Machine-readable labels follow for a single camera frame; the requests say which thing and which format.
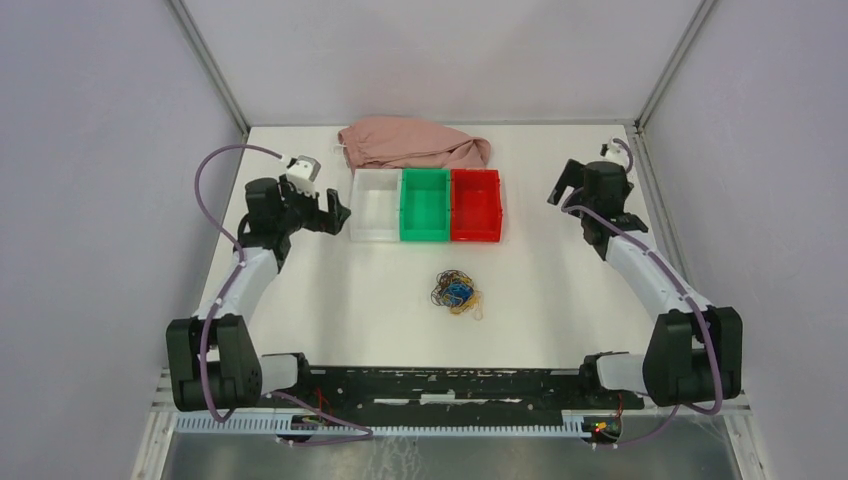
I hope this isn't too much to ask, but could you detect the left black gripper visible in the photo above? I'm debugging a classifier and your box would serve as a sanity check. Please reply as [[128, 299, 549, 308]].
[[277, 175, 350, 236]]

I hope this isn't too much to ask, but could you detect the brown cable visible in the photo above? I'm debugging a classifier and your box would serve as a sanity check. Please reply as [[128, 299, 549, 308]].
[[429, 268, 480, 314]]

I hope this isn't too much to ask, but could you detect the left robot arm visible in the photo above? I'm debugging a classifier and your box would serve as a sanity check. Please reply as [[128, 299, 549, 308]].
[[165, 175, 351, 423]]

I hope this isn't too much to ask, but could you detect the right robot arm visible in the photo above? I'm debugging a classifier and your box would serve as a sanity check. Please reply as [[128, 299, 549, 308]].
[[548, 160, 743, 413]]

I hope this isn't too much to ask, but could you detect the clear plastic bin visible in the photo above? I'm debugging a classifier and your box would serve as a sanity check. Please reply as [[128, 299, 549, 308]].
[[348, 169, 402, 242]]

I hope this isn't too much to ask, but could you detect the pink cloth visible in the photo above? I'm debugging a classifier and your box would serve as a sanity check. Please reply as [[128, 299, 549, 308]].
[[337, 116, 492, 170]]

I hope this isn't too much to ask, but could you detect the green plastic bin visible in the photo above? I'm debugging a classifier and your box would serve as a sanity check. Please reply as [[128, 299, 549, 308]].
[[399, 169, 451, 242]]

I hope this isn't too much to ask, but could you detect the red plastic bin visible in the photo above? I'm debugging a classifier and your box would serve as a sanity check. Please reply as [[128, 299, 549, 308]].
[[450, 169, 503, 243]]

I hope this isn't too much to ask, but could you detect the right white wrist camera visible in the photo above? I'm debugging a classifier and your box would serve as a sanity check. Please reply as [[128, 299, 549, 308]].
[[600, 142, 629, 166]]

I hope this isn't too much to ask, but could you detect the yellow cable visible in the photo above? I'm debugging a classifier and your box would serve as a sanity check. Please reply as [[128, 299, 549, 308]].
[[437, 284, 485, 322]]

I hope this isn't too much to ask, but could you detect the blue cable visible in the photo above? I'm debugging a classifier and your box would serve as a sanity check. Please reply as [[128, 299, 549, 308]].
[[442, 280, 474, 306]]

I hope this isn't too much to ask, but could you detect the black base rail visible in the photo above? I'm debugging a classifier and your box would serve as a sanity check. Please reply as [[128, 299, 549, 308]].
[[287, 366, 645, 427]]

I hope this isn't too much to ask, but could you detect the white slotted cable duct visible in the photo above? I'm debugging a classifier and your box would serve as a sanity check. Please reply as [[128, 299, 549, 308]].
[[173, 413, 598, 439]]

